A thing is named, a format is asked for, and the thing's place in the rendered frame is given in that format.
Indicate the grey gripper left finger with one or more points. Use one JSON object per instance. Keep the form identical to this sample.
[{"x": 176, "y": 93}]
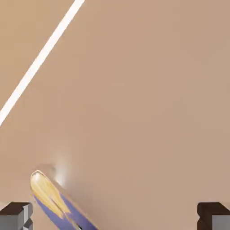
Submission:
[{"x": 12, "y": 218}]

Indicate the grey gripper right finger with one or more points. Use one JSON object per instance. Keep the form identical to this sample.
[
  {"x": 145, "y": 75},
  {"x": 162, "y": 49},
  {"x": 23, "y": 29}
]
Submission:
[{"x": 217, "y": 217}]

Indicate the light wood cabinet door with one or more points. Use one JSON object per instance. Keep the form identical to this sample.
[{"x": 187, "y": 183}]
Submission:
[{"x": 136, "y": 100}]

